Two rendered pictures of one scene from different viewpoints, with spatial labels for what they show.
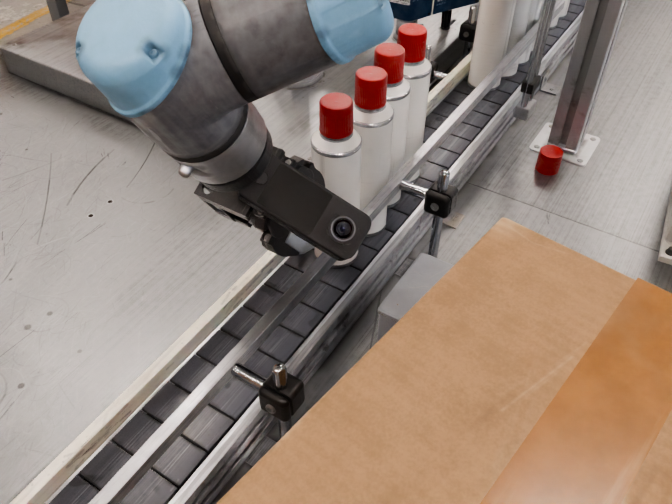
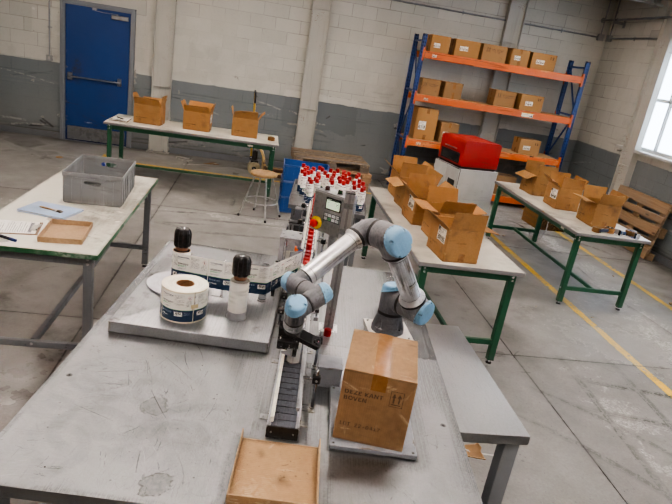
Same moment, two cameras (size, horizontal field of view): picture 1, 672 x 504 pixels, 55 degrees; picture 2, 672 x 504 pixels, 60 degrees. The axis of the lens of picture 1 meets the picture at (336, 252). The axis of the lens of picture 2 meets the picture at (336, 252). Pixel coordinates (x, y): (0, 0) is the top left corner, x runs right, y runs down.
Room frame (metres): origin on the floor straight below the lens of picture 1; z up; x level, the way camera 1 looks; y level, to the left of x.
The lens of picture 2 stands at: (-1.19, 1.11, 2.08)
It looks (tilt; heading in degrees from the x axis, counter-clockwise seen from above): 19 degrees down; 325
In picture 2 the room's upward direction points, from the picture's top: 9 degrees clockwise
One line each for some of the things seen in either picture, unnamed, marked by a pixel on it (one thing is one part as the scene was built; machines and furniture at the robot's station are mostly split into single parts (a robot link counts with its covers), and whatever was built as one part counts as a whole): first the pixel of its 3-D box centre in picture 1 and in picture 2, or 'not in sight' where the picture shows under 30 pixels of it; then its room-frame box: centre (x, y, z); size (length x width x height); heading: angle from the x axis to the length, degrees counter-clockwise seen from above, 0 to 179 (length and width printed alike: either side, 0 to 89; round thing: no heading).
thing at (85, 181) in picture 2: not in sight; (101, 180); (3.21, 0.18, 0.91); 0.60 x 0.40 x 0.22; 157
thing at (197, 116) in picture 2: not in sight; (197, 115); (6.40, -1.69, 0.96); 0.43 x 0.42 x 0.37; 61
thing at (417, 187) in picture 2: not in sight; (423, 199); (2.47, -2.33, 0.97); 0.45 x 0.38 x 0.37; 67
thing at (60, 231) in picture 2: not in sight; (66, 231); (2.37, 0.55, 0.82); 0.34 x 0.24 x 0.03; 160
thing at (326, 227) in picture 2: not in sight; (333, 212); (0.92, -0.34, 1.38); 0.17 x 0.10 x 0.19; 23
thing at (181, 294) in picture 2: not in sight; (184, 298); (1.06, 0.28, 0.95); 0.20 x 0.20 x 0.14
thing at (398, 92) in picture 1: (384, 129); not in sight; (0.65, -0.06, 0.98); 0.05 x 0.05 x 0.20
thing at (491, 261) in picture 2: not in sight; (423, 262); (2.42, -2.44, 0.39); 2.20 x 0.80 x 0.78; 154
